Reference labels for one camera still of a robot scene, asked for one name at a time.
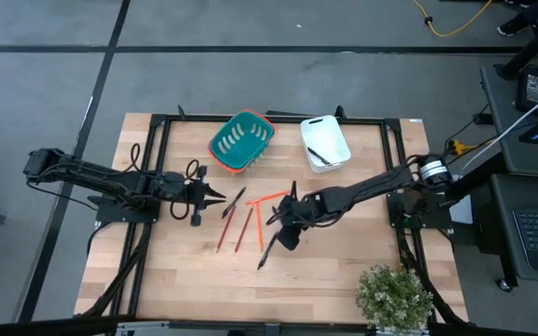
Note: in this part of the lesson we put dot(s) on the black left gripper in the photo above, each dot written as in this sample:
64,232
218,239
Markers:
196,196

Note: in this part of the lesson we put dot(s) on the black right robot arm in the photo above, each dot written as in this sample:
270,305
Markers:
367,189

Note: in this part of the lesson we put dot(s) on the small green potted plant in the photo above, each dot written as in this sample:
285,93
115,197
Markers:
392,298

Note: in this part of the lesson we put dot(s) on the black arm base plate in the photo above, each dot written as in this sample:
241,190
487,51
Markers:
110,215
437,222

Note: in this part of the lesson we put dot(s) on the yellow power plug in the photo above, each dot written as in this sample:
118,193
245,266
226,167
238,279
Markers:
458,147

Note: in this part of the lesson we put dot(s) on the person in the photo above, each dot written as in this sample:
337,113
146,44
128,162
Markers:
514,27

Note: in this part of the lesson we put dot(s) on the black rig crossbar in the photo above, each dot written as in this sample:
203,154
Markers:
40,326

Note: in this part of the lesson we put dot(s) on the black metal table frame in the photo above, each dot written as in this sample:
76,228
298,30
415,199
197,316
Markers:
189,119

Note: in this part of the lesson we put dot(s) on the white plastic bin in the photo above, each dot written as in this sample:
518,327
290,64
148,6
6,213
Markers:
329,135

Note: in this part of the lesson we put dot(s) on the teal basket with orange rim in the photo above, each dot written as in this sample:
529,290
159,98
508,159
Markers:
238,140

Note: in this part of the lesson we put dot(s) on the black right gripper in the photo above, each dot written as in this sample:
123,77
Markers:
297,212

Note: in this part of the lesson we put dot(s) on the orange pencil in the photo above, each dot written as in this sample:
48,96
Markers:
269,197
259,228

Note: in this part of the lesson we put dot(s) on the black pen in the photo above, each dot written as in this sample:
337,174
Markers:
319,156
234,202
264,259

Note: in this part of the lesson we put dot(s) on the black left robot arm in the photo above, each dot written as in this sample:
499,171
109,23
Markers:
101,179

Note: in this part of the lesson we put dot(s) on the black box device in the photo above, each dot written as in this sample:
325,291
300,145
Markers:
535,88

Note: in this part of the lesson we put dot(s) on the red pencil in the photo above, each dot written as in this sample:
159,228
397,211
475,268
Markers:
244,230
225,229

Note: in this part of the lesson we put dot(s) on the black stand leg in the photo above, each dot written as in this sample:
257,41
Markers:
530,49

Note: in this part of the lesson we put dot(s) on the dark grey desk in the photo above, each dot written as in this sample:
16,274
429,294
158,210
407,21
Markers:
507,158

